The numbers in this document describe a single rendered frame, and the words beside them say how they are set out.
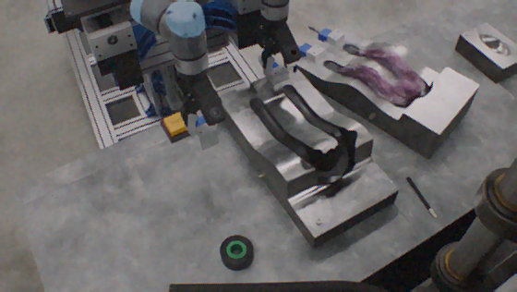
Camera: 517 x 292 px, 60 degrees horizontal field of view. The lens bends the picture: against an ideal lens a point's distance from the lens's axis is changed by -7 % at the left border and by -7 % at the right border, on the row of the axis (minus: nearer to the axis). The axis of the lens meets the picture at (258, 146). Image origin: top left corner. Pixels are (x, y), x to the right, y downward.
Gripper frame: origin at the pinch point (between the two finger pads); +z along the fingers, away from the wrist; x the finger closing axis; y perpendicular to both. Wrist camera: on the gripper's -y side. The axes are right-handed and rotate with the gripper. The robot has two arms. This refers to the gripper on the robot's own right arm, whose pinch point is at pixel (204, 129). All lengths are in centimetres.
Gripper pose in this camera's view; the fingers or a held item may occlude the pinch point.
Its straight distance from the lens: 121.3
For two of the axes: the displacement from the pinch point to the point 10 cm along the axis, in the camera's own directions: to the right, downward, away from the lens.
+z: 0.1, 6.2, 7.8
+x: -8.7, 4.0, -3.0
